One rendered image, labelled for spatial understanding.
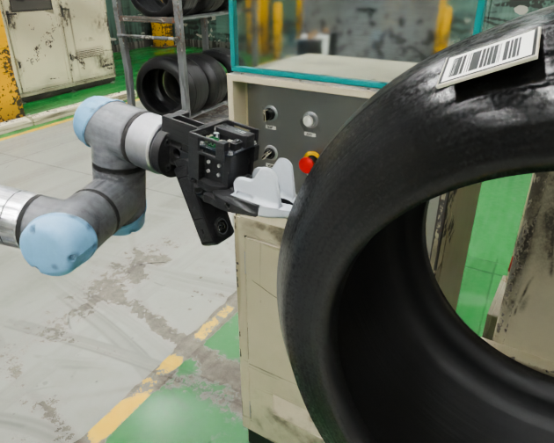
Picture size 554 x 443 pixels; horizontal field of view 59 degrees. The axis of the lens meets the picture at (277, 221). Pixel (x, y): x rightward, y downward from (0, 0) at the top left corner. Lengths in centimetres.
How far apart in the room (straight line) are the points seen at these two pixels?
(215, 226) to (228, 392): 146
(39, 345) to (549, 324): 210
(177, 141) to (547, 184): 49
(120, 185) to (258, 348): 92
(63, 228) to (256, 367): 107
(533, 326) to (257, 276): 76
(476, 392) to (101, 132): 64
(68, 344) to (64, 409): 39
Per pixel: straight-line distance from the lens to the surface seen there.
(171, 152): 65
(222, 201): 57
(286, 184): 59
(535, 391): 79
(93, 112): 72
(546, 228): 78
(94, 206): 67
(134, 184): 73
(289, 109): 119
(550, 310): 84
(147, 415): 204
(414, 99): 38
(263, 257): 133
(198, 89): 422
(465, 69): 35
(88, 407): 213
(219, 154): 57
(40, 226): 63
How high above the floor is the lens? 148
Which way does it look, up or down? 27 degrees down
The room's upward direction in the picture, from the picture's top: straight up
